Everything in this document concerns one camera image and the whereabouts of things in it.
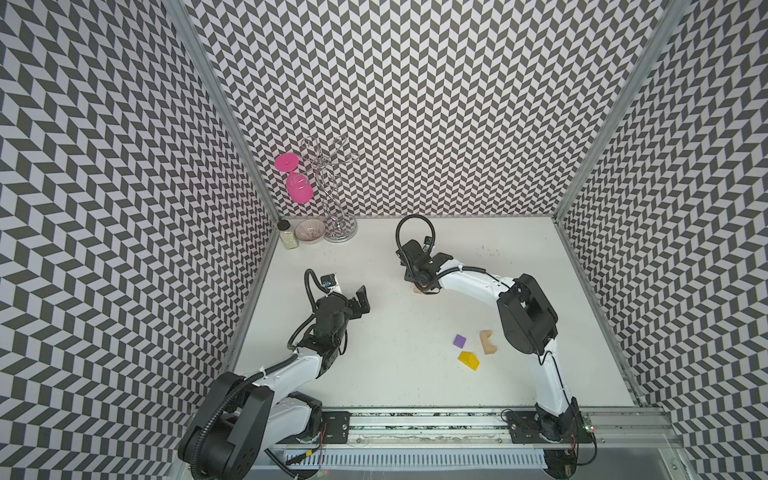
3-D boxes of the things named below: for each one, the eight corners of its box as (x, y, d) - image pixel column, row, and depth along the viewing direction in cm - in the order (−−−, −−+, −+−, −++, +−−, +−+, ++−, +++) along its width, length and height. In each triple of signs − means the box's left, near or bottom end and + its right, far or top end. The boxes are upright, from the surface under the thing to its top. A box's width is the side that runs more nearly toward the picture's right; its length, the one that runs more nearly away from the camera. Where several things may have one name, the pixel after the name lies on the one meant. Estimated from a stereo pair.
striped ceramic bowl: (295, 249, 110) (291, 240, 106) (301, 227, 117) (298, 218, 113) (322, 249, 110) (319, 240, 106) (327, 227, 117) (324, 218, 113)
